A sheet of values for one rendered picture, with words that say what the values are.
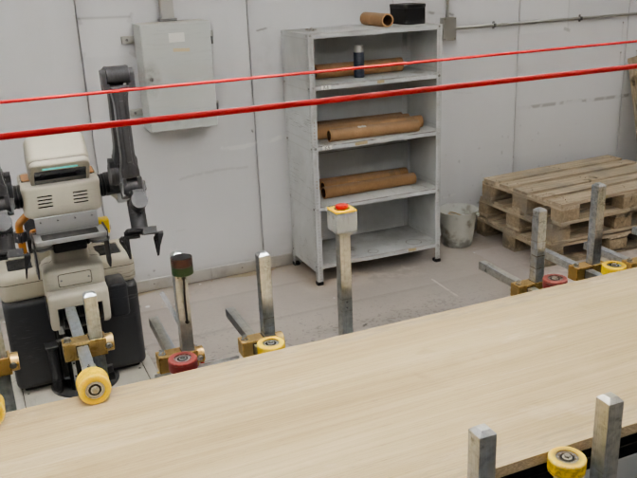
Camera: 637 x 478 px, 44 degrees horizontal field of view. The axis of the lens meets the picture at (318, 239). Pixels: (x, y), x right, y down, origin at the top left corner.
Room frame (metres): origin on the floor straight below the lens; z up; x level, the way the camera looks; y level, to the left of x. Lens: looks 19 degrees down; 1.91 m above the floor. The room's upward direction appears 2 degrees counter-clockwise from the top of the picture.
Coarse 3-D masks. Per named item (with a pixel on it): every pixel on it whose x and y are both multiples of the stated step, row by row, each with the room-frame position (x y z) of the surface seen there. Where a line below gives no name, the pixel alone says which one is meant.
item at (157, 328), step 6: (150, 318) 2.30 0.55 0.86; (156, 318) 2.30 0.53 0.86; (150, 324) 2.29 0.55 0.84; (156, 324) 2.25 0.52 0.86; (162, 324) 2.25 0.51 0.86; (156, 330) 2.21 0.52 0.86; (162, 330) 2.21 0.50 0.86; (156, 336) 2.20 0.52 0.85; (162, 336) 2.17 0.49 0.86; (168, 336) 2.16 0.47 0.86; (162, 342) 2.12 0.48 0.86; (168, 342) 2.12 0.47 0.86; (162, 348) 2.12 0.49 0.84; (168, 348) 2.08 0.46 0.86
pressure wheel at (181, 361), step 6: (174, 354) 1.95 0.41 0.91; (180, 354) 1.95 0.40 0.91; (186, 354) 1.95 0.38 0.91; (192, 354) 1.95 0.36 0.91; (168, 360) 1.92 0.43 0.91; (174, 360) 1.91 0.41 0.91; (180, 360) 1.92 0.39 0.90; (186, 360) 1.91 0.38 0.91; (192, 360) 1.91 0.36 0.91; (174, 366) 1.89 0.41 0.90; (180, 366) 1.89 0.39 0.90; (186, 366) 1.89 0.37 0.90; (192, 366) 1.90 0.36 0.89; (174, 372) 1.89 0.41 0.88; (180, 372) 1.89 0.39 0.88
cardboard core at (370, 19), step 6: (366, 12) 5.08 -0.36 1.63; (372, 12) 5.02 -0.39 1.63; (378, 12) 4.97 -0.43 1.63; (360, 18) 5.11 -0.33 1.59; (366, 18) 5.03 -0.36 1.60; (372, 18) 4.96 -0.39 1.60; (378, 18) 4.88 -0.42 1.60; (384, 18) 4.96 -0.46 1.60; (390, 18) 4.89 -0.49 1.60; (366, 24) 5.07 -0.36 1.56; (372, 24) 4.98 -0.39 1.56; (378, 24) 4.89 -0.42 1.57; (384, 24) 4.93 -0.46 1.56; (390, 24) 4.87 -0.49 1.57
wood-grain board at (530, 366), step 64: (448, 320) 2.11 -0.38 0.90; (512, 320) 2.09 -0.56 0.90; (576, 320) 2.07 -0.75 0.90; (128, 384) 1.80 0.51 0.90; (192, 384) 1.79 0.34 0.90; (256, 384) 1.78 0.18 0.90; (320, 384) 1.76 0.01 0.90; (384, 384) 1.75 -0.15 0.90; (448, 384) 1.73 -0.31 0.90; (512, 384) 1.72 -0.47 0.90; (576, 384) 1.71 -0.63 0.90; (0, 448) 1.54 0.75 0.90; (64, 448) 1.53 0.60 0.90; (128, 448) 1.51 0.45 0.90; (192, 448) 1.50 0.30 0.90; (256, 448) 1.49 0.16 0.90; (320, 448) 1.48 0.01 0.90; (384, 448) 1.47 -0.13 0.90; (448, 448) 1.46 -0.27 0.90; (512, 448) 1.45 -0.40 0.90; (576, 448) 1.46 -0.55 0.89
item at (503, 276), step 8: (480, 264) 2.75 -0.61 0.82; (488, 264) 2.73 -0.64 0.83; (488, 272) 2.70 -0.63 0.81; (496, 272) 2.65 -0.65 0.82; (504, 272) 2.64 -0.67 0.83; (504, 280) 2.61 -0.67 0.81; (512, 280) 2.57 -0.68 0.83; (520, 280) 2.56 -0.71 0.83; (528, 288) 2.48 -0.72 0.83; (536, 288) 2.48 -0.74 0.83
